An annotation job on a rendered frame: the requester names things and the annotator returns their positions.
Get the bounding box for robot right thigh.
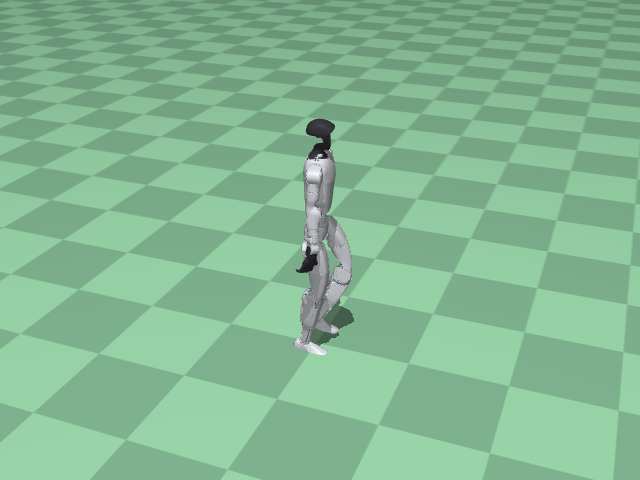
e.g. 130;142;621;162
302;241;330;306

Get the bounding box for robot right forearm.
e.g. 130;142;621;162
306;209;320;255

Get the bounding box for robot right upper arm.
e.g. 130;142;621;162
305;165;323;218

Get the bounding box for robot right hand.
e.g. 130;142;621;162
296;246;318;273

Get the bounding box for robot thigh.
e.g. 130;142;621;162
302;241;330;306
326;215;352;284

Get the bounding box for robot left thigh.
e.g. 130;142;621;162
326;215;352;284

